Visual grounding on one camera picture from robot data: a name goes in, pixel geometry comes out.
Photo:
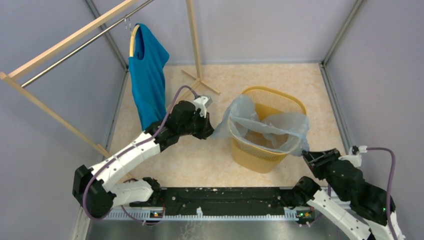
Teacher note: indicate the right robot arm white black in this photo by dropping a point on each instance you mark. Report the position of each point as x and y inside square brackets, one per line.
[373, 204]

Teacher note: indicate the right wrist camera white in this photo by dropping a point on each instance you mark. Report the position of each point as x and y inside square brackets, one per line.
[354, 155]

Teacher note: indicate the white toothed cable duct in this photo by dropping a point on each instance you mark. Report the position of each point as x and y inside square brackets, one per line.
[157, 214]

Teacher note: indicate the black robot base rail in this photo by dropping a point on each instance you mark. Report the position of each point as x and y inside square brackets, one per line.
[228, 201]

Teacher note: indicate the blue t-shirt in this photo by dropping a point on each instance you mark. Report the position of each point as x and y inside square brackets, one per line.
[148, 83]

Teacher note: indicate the yellow plastic trash bin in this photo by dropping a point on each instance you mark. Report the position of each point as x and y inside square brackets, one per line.
[267, 101]

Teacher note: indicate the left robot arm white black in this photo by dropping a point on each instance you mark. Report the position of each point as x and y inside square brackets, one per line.
[96, 187]

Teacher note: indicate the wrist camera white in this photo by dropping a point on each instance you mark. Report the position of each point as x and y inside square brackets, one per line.
[354, 155]
[201, 103]

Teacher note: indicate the wooden clothes rack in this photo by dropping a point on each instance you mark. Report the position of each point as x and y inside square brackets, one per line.
[67, 104]

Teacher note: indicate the wooden clothes hanger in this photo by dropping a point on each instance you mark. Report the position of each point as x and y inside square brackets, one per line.
[132, 42]

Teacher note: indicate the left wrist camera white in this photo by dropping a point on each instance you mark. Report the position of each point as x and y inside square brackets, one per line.
[201, 103]

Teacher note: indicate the light blue plastic trash bag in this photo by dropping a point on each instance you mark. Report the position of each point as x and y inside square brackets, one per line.
[283, 133]

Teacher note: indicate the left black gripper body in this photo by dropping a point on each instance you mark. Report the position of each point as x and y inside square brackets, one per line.
[199, 125]

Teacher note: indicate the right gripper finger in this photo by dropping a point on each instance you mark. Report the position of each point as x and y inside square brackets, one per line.
[319, 165]
[316, 155]

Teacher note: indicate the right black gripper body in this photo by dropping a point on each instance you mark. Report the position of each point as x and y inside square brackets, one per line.
[324, 172]

